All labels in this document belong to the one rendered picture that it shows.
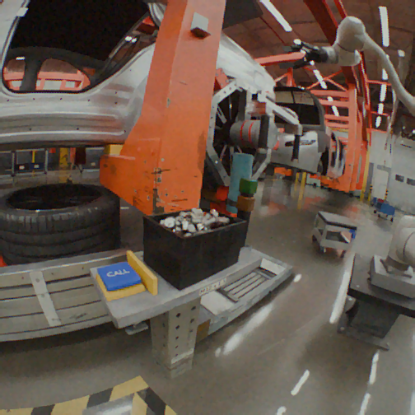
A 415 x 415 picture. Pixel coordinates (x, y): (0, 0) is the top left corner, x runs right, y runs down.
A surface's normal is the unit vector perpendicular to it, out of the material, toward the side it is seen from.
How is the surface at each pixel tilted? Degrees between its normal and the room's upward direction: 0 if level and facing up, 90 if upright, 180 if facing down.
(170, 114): 90
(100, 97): 90
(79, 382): 0
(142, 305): 0
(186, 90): 90
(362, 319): 90
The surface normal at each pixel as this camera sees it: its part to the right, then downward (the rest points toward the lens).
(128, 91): 0.68, 0.26
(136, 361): 0.12, -0.96
